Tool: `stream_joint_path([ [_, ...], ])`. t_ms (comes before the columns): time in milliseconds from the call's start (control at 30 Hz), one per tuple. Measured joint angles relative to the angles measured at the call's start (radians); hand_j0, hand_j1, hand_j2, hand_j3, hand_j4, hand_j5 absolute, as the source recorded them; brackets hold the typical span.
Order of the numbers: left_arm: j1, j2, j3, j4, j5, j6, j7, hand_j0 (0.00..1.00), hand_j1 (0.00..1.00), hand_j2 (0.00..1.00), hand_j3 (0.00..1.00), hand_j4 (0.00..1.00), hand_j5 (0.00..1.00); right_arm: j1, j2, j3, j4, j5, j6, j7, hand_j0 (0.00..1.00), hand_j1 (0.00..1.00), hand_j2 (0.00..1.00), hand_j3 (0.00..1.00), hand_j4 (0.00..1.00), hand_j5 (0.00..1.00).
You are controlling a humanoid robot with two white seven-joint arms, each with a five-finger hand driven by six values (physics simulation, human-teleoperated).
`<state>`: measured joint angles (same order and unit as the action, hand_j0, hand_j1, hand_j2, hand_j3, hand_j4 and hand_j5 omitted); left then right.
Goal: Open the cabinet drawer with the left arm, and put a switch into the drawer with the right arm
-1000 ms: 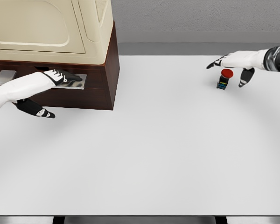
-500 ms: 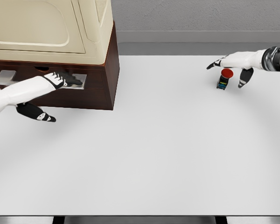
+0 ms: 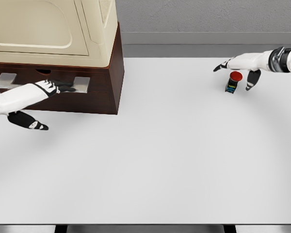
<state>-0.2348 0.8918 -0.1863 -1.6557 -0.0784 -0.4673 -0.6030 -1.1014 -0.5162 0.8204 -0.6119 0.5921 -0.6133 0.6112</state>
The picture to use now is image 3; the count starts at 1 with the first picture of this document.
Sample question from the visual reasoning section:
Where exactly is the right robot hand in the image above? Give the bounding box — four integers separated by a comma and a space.
213, 53, 264, 92

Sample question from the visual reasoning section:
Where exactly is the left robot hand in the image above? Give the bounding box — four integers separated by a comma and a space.
0, 80, 77, 131

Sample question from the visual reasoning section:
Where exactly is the brown drawer with silver handle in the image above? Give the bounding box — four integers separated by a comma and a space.
0, 63, 118, 116

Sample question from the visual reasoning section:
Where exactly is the cream and brown cabinet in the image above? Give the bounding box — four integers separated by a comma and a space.
0, 0, 125, 116

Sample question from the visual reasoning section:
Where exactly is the red button switch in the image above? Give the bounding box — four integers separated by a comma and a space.
224, 71, 243, 94

